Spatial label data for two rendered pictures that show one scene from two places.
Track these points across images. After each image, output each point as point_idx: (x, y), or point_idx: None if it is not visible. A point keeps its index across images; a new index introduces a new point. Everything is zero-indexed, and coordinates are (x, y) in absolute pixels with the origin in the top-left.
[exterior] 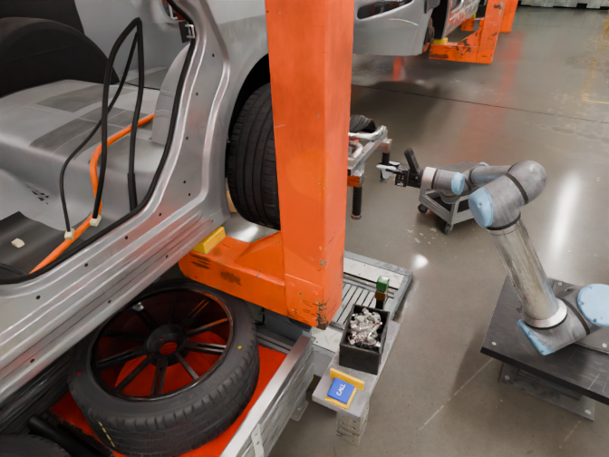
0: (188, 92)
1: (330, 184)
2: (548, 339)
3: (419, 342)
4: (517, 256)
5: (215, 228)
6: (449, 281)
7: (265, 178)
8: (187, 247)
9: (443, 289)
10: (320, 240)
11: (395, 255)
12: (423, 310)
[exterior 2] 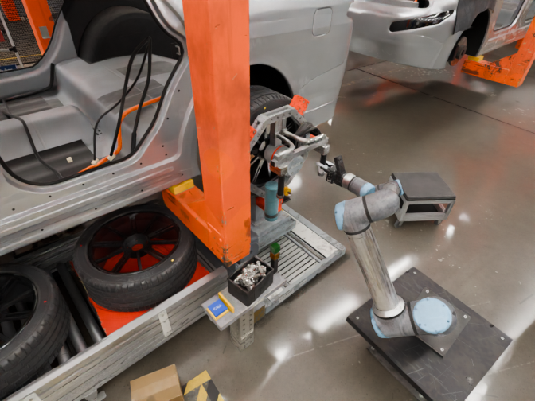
0: (173, 89)
1: (226, 173)
2: (383, 326)
3: (323, 300)
4: (361, 257)
5: (184, 179)
6: None
7: None
8: (158, 188)
9: None
10: (220, 207)
11: (344, 231)
12: (340, 279)
